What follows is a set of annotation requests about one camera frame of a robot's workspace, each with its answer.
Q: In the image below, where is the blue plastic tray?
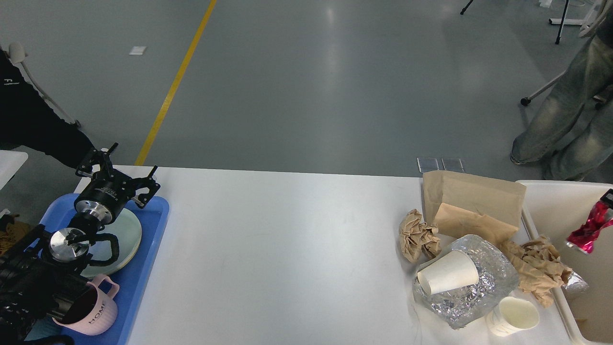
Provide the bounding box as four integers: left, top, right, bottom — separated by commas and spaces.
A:
26, 196, 170, 345

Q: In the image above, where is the clear floor plate right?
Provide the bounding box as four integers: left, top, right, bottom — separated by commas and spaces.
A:
442, 158, 465, 173

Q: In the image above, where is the person in black clothes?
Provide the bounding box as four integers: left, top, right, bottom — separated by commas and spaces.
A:
0, 53, 94, 169

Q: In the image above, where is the white paper cup lower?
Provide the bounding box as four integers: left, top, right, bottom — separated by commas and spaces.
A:
485, 297, 539, 337

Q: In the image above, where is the white office chair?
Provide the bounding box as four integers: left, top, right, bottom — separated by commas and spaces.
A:
520, 0, 612, 106

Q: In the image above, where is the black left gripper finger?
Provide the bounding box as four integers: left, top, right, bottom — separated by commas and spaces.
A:
127, 166, 161, 209
75, 142, 119, 182

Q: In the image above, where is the brown paper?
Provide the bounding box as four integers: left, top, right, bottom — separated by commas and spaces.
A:
398, 209, 442, 264
499, 236, 574, 308

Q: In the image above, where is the light green plate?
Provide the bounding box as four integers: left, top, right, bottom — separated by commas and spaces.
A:
81, 209, 142, 279

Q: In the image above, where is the crumpled clear plastic wrap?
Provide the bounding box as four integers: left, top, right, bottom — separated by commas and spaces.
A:
412, 234, 519, 330

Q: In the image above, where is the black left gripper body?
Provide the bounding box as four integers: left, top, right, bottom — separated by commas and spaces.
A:
74, 174, 136, 225

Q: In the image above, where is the pink mug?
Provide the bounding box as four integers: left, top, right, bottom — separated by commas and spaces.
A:
52, 274, 120, 336

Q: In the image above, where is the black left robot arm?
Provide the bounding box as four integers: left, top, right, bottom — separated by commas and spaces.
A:
0, 143, 160, 345

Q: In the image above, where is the brown paper bag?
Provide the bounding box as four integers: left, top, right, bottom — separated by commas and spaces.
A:
423, 170, 527, 247

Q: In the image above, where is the clear floor plate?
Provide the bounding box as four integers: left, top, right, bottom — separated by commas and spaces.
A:
417, 157, 440, 174
442, 158, 465, 173

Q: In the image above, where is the white plastic bin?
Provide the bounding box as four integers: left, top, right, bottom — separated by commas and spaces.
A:
522, 180, 613, 345

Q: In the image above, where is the clear floor plate left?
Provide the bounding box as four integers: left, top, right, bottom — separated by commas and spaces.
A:
417, 157, 440, 174

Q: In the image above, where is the crumpled brown paper in bin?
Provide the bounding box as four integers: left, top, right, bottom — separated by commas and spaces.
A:
499, 236, 574, 308

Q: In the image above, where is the white paper cup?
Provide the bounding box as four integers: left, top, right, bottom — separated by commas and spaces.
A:
485, 297, 539, 337
417, 250, 479, 295

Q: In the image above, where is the black tripod stand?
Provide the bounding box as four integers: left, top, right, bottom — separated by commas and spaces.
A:
555, 0, 570, 45

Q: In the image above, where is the person in grey hoodie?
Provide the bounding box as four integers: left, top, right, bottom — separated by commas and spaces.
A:
510, 9, 613, 181

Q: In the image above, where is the crushed red soda can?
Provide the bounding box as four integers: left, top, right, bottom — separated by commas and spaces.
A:
566, 198, 613, 255

